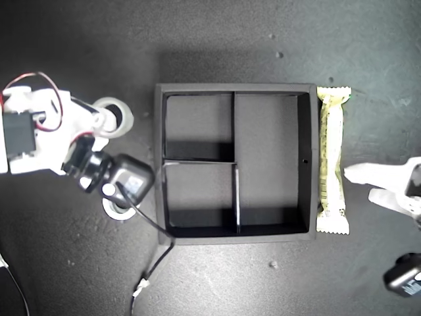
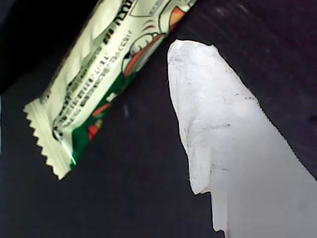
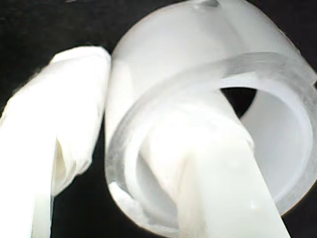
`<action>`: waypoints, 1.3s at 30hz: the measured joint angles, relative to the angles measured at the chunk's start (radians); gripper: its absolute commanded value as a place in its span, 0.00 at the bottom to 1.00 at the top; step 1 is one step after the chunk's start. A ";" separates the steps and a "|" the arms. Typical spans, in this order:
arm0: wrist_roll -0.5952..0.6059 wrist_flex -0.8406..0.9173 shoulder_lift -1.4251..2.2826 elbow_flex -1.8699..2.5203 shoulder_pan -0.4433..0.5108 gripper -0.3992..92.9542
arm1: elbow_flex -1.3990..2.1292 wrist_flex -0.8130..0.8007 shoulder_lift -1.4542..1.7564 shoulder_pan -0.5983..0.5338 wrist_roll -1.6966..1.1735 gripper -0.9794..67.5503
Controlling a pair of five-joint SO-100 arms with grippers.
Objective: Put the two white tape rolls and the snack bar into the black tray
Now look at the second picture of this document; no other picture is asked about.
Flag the pale green snack bar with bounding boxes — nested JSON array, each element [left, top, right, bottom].
[[22, 0, 199, 181]]

